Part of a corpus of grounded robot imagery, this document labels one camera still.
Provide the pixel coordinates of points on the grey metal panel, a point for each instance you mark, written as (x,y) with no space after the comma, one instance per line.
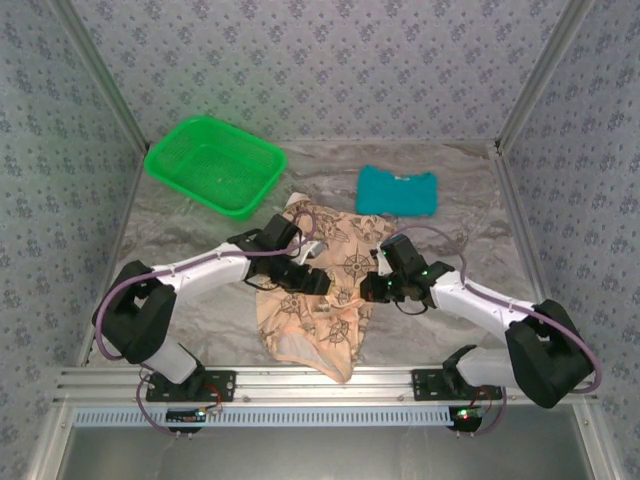
(320,455)

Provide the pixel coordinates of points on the aluminium table side rail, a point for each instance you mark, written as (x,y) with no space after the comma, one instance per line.
(515,200)
(114,240)

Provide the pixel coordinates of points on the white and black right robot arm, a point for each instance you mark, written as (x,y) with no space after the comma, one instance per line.
(475,312)

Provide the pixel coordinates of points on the teal folded t-shirt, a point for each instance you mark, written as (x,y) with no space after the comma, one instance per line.
(400,195)

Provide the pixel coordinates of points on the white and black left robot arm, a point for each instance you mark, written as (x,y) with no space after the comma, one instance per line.
(215,275)

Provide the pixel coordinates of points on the green plastic basket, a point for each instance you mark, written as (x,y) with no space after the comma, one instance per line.
(215,165)

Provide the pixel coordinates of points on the small circuit board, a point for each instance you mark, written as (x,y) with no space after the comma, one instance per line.
(465,415)
(185,416)

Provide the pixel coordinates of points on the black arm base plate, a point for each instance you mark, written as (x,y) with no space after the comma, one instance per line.
(225,380)
(425,385)

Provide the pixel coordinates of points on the peach printed t-shirt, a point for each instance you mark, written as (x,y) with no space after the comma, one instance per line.
(345,260)

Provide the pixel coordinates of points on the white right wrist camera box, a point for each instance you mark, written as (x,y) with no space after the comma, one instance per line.
(385,265)

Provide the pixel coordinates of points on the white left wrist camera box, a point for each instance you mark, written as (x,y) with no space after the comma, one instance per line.
(310,250)

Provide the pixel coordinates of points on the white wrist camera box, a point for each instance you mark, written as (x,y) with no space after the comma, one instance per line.
(385,265)
(310,250)

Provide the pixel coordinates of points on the aluminium mounting rail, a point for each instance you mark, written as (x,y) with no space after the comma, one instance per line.
(280,385)

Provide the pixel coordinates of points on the aluminium frame post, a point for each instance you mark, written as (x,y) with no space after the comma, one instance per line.
(103,75)
(542,75)

